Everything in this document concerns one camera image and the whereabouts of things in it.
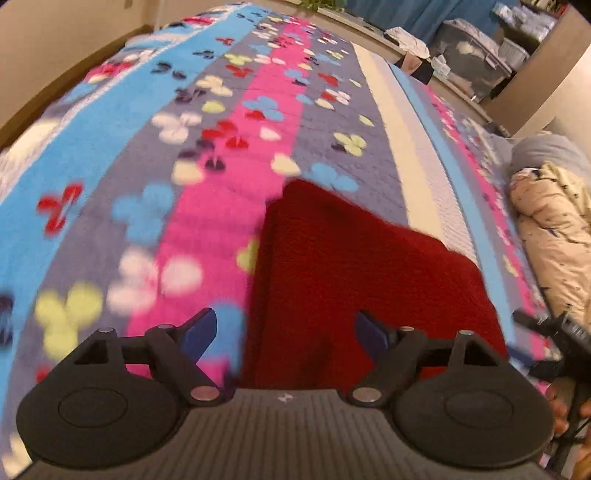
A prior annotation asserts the grey plastic storage box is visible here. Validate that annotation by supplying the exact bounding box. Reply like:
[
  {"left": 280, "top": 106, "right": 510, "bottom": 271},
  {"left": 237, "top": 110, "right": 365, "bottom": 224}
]
[{"left": 429, "top": 19, "right": 513, "bottom": 102}]

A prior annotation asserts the white cloth on sill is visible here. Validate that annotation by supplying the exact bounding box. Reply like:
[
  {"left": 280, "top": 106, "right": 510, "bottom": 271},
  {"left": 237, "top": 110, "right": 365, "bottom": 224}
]
[{"left": 385, "top": 26, "right": 430, "bottom": 59}]

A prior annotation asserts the pink and black bag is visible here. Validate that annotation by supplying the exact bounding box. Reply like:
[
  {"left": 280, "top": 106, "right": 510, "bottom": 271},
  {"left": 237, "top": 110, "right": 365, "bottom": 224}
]
[{"left": 401, "top": 53, "right": 434, "bottom": 85}]

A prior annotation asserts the red knit sweater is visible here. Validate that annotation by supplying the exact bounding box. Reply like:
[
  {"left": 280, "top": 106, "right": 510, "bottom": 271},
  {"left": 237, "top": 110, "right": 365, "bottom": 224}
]
[{"left": 239, "top": 180, "right": 506, "bottom": 391}]

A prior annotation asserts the blue window curtain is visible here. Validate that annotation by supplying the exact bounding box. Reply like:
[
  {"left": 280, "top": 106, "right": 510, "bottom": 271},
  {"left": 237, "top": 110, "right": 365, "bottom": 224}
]
[{"left": 346, "top": 0, "right": 499, "bottom": 43}]

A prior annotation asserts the cream star-print duvet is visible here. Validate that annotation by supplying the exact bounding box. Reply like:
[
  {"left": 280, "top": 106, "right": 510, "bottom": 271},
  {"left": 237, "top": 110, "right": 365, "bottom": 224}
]
[{"left": 509, "top": 161, "right": 590, "bottom": 328}]

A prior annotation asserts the person's right hand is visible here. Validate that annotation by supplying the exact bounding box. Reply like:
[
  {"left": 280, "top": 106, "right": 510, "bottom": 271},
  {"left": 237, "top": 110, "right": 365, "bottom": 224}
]
[{"left": 545, "top": 385, "right": 590, "bottom": 480}]

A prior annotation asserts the floral striped bed blanket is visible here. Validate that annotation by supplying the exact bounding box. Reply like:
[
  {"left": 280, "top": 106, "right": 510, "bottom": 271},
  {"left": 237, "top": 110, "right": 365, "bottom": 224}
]
[{"left": 1, "top": 2, "right": 552, "bottom": 479}]

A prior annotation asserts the potted green plant red pot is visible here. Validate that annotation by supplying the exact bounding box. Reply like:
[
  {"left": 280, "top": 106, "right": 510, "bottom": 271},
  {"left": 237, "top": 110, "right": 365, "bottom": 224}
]
[{"left": 300, "top": 0, "right": 346, "bottom": 12}]

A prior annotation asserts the grey pillow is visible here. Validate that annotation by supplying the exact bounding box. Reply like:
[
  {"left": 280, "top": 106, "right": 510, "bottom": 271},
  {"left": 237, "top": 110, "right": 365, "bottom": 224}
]
[{"left": 509, "top": 134, "right": 590, "bottom": 182}]

